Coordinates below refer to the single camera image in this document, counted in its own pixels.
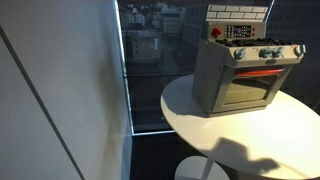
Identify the grey toy stove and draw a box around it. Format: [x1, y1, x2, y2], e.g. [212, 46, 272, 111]
[191, 3, 307, 118]

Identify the blue stove knob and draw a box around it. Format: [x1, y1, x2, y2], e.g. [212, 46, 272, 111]
[293, 44, 306, 58]
[233, 47, 248, 61]
[271, 46, 285, 59]
[259, 47, 273, 60]

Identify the white round table pedestal base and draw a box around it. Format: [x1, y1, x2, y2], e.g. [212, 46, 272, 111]
[174, 155, 231, 180]

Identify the large red round stove button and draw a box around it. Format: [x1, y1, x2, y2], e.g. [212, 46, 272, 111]
[211, 27, 224, 39]

